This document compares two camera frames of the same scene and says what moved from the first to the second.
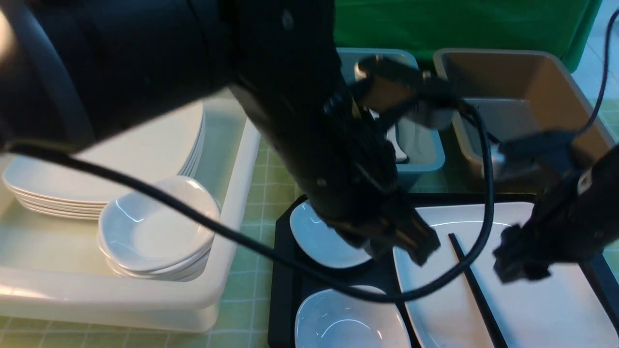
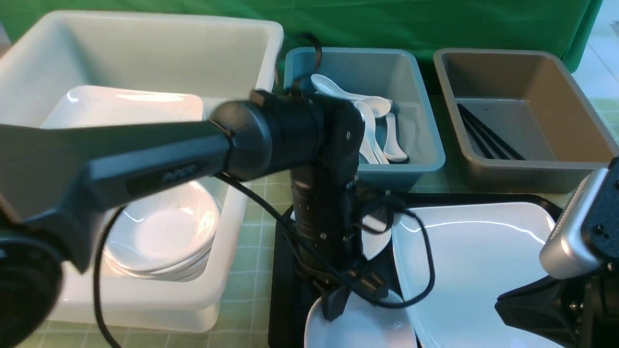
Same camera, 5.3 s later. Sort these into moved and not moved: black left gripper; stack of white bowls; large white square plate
Moved: black left gripper
Not moved: large white square plate; stack of white bowls
